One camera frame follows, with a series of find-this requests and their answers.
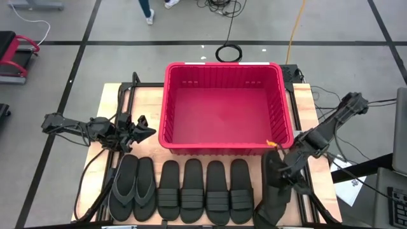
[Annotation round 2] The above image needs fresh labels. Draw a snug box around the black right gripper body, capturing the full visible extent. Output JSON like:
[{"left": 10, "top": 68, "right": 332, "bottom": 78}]
[{"left": 275, "top": 144, "right": 313, "bottom": 195}]

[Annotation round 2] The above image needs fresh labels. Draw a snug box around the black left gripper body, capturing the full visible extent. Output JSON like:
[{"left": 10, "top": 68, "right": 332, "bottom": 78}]
[{"left": 111, "top": 113, "right": 137, "bottom": 153}]

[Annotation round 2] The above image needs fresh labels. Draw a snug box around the black slide sandal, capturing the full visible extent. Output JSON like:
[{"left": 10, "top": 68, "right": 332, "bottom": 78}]
[
  {"left": 261, "top": 150, "right": 292, "bottom": 204},
  {"left": 180, "top": 158, "right": 205, "bottom": 225},
  {"left": 229, "top": 158, "right": 255, "bottom": 225},
  {"left": 205, "top": 160, "right": 231, "bottom": 226},
  {"left": 253, "top": 186, "right": 292, "bottom": 229},
  {"left": 157, "top": 160, "right": 181, "bottom": 222}
]

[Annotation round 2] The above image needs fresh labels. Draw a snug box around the black flip-flop grey strap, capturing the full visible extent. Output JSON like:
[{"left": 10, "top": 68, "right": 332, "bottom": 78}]
[
  {"left": 132, "top": 156, "right": 157, "bottom": 223},
  {"left": 107, "top": 154, "right": 140, "bottom": 223}
]

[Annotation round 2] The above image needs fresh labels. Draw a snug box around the red plastic ribbed bin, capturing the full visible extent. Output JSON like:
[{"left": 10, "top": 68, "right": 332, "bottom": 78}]
[{"left": 158, "top": 61, "right": 295, "bottom": 156}]

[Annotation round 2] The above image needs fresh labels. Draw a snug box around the white paper sheet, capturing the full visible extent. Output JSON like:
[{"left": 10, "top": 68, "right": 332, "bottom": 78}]
[{"left": 330, "top": 154, "right": 367, "bottom": 207}]

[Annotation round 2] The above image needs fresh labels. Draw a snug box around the black metal beam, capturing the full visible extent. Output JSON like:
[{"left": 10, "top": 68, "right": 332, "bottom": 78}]
[{"left": 330, "top": 152, "right": 395, "bottom": 184}]

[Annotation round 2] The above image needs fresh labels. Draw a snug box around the black power supply box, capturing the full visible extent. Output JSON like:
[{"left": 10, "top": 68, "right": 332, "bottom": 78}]
[{"left": 279, "top": 64, "right": 300, "bottom": 84}]

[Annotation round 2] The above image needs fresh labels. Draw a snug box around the grey desk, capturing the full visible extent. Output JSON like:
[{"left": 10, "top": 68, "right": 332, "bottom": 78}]
[{"left": 372, "top": 167, "right": 407, "bottom": 229}]

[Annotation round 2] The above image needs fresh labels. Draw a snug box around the grey computer monitor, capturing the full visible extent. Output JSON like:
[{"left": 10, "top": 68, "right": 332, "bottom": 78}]
[{"left": 392, "top": 87, "right": 407, "bottom": 176}]

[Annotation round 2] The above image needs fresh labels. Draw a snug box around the black keyboard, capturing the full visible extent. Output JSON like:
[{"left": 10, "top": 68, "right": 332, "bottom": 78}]
[{"left": 387, "top": 186, "right": 407, "bottom": 228}]

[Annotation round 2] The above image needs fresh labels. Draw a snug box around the person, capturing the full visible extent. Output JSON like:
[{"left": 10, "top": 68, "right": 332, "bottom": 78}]
[{"left": 138, "top": 0, "right": 181, "bottom": 26}]

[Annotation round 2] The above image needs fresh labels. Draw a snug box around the black chair base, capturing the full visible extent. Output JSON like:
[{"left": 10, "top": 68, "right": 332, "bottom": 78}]
[{"left": 0, "top": 103, "right": 12, "bottom": 128}]

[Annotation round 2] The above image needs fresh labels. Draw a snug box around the red and black cart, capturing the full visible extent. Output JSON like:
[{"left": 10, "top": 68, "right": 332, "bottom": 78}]
[{"left": 0, "top": 30, "right": 41, "bottom": 85}]

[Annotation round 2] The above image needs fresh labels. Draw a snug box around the grey metal stand base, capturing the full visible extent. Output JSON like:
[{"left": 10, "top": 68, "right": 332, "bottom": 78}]
[{"left": 6, "top": 0, "right": 65, "bottom": 11}]

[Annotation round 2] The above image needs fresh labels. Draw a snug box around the black aluminium frame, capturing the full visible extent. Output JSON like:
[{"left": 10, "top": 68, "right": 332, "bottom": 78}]
[
  {"left": 76, "top": 71, "right": 166, "bottom": 223},
  {"left": 284, "top": 81, "right": 341, "bottom": 225}
]

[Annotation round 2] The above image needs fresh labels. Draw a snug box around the black table-side cable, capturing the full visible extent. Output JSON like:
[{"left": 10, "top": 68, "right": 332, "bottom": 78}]
[{"left": 73, "top": 148, "right": 109, "bottom": 223}]

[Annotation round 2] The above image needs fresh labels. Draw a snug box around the thin black floor cable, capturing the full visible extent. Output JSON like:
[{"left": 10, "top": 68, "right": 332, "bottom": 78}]
[{"left": 310, "top": 85, "right": 398, "bottom": 128}]

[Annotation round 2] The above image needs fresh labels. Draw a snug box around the coiled black floor cable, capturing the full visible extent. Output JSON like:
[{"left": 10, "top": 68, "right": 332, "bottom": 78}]
[{"left": 215, "top": 0, "right": 244, "bottom": 64}]

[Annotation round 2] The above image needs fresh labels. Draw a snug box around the yellow floor cable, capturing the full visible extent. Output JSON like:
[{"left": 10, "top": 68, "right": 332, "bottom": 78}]
[{"left": 285, "top": 0, "right": 307, "bottom": 64}]

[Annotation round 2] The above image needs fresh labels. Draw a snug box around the tangled black cable bundle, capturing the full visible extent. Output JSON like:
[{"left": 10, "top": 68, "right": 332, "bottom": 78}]
[{"left": 196, "top": 0, "right": 247, "bottom": 18}]

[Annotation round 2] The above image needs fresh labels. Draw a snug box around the white floor cable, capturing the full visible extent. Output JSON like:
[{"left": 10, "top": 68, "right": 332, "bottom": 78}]
[{"left": 8, "top": 0, "right": 52, "bottom": 45}]

